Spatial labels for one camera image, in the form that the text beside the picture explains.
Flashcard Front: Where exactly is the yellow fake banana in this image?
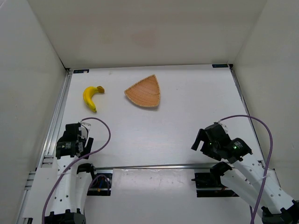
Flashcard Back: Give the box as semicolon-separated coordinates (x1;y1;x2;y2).
83;86;105;113

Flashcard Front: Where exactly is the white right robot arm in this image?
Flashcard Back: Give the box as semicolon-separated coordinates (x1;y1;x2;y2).
191;123;299;224

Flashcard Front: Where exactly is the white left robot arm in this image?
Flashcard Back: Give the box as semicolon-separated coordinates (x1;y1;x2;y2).
44;122;95;224

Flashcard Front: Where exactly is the triangular woven wicker basket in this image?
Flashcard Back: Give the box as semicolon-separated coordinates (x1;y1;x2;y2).
124;74;161;111

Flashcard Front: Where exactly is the right blue corner label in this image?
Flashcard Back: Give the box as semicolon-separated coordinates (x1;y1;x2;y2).
212;64;228;68

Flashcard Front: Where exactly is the blue corner label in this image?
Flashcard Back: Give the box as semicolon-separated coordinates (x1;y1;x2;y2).
212;64;228;68
73;69;89;74

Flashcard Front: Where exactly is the left blue corner label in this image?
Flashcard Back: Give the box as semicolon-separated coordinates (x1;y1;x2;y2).
73;69;89;74

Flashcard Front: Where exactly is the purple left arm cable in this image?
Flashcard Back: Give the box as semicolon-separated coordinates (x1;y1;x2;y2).
41;117;112;224

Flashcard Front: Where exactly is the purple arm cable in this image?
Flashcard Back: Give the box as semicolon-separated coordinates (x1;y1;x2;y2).
219;114;273;224
41;117;112;224

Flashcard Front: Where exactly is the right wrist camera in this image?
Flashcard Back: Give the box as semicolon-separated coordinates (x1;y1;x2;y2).
216;121;228;133

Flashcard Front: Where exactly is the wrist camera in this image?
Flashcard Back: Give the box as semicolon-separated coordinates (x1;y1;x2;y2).
216;121;228;133
80;121;91;135

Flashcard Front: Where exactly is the front aluminium frame rail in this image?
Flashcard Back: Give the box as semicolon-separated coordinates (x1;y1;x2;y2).
96;163;216;170

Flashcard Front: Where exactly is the aluminium frame rail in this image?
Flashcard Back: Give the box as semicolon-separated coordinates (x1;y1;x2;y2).
96;163;216;170
228;64;265;167
16;68;72;224

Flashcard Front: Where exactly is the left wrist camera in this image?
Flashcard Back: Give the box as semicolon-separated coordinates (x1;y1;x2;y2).
80;121;91;135

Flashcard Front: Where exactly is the left aluminium frame rail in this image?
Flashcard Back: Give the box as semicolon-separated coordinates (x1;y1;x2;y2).
16;68;72;224

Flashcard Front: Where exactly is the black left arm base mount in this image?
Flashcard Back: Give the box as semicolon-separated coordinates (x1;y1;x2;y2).
87;170;113;196

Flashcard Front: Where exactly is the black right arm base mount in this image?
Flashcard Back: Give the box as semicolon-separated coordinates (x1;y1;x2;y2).
192;173;238;198

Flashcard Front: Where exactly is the right aluminium frame rail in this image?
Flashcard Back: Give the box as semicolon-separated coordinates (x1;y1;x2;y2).
228;64;265;167

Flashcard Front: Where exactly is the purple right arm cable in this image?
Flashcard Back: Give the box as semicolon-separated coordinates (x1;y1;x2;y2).
219;114;273;224

